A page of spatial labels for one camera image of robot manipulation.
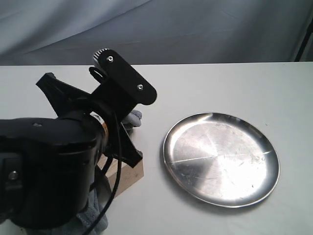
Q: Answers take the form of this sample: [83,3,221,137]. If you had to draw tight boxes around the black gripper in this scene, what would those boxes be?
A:
[36,72,143,168]

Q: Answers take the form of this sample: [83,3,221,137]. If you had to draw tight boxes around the light wooden cube block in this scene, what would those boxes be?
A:
[96,155,144,204]

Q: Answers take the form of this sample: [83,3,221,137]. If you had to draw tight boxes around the grey-blue fleece towel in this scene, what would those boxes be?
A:
[51,110,142,235]

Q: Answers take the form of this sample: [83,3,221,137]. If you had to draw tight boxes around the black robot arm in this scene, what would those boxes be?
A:
[0,67,157,229]

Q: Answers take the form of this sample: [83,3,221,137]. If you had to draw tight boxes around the grey fabric backdrop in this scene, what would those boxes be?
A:
[0,0,313,65]

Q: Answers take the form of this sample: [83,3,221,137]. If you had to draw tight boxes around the round stainless steel plate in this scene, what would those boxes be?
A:
[162,113,281,208]

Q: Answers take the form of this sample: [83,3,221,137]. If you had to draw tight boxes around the black backdrop stand pole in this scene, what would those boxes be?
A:
[294,19,313,62]

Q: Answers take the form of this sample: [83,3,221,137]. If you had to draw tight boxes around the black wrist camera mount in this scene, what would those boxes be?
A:
[88,48,157,123]

